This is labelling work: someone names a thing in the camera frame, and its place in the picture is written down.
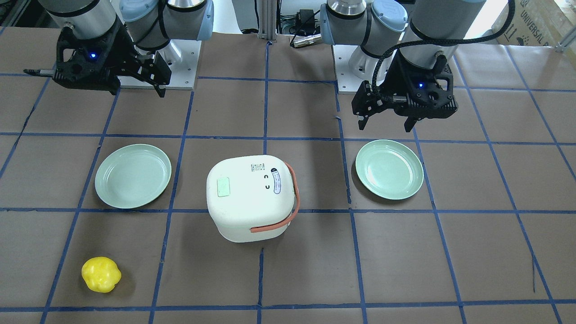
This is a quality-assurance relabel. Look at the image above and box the aluminium frame post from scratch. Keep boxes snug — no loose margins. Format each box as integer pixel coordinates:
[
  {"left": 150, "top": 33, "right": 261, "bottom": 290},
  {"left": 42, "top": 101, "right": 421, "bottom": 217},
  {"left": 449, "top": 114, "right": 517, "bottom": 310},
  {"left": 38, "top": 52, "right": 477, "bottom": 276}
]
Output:
[{"left": 255, "top": 0, "right": 280, "bottom": 43}]

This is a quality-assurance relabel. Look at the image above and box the green plate far from toy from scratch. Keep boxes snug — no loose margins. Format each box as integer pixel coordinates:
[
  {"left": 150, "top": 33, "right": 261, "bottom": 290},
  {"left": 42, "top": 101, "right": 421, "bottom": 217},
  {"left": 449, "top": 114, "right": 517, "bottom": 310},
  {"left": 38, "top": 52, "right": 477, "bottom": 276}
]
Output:
[{"left": 355, "top": 139, "right": 424, "bottom": 200}]

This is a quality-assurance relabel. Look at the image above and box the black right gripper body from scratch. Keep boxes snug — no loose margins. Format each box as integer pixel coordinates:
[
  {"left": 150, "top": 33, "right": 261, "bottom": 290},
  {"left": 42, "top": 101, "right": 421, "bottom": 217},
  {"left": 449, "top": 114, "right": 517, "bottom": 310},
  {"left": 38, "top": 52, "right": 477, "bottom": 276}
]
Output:
[{"left": 52, "top": 18, "right": 171, "bottom": 92}]

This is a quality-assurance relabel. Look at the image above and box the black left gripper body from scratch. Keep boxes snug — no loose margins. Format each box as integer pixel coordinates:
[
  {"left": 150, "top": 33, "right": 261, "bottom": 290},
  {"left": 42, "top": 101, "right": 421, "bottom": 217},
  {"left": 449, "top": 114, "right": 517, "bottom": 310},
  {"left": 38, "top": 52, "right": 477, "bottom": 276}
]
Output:
[{"left": 351, "top": 52, "right": 459, "bottom": 121}]

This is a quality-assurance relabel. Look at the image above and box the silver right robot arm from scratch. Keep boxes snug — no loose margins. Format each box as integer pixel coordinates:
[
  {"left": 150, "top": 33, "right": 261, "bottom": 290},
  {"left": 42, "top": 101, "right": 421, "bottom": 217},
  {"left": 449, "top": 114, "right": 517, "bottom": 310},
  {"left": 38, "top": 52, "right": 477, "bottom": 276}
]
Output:
[{"left": 24, "top": 0, "right": 215, "bottom": 98}]

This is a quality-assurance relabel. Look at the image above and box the yellow toy bell pepper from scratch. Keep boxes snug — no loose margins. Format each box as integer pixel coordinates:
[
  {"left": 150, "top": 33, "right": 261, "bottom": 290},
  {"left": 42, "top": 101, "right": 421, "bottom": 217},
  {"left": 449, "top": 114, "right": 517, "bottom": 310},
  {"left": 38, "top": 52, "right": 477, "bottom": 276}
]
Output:
[{"left": 81, "top": 256, "right": 122, "bottom": 293}]

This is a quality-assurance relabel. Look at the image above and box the green plate near yellow toy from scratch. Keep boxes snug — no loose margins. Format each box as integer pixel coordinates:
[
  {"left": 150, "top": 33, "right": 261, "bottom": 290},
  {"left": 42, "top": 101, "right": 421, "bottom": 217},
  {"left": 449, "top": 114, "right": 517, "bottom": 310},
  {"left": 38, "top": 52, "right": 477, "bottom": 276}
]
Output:
[{"left": 94, "top": 144, "right": 171, "bottom": 209}]

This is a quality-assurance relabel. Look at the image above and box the cardboard box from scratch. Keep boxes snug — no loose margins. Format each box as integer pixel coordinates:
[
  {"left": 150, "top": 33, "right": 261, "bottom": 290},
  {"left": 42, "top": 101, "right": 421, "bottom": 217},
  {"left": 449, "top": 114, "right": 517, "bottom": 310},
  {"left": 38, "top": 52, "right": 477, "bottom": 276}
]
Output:
[{"left": 497, "top": 0, "right": 576, "bottom": 46}]

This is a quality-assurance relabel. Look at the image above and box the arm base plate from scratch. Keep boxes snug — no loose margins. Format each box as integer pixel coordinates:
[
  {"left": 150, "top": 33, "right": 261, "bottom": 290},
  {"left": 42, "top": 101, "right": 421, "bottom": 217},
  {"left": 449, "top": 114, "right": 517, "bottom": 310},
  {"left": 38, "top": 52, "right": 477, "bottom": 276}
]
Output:
[
  {"left": 115, "top": 40, "right": 202, "bottom": 91},
  {"left": 333, "top": 45, "right": 378, "bottom": 95}
]

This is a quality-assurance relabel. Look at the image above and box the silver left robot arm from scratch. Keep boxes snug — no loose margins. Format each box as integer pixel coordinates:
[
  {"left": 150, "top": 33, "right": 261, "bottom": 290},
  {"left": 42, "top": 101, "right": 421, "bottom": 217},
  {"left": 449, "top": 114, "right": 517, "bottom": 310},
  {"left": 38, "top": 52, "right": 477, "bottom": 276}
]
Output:
[{"left": 318, "top": 0, "right": 485, "bottom": 132}]

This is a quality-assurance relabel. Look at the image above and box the black power adapter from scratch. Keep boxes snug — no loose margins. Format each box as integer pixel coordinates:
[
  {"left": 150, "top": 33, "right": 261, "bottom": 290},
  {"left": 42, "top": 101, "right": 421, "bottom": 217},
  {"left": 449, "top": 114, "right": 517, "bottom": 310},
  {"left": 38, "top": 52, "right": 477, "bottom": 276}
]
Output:
[{"left": 297, "top": 9, "right": 315, "bottom": 29}]

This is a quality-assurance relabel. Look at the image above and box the white rice cooker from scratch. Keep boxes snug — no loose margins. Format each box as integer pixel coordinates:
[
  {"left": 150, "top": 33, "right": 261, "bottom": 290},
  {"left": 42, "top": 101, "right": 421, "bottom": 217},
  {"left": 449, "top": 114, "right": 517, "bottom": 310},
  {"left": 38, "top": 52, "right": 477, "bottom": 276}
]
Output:
[{"left": 206, "top": 155, "right": 301, "bottom": 243}]

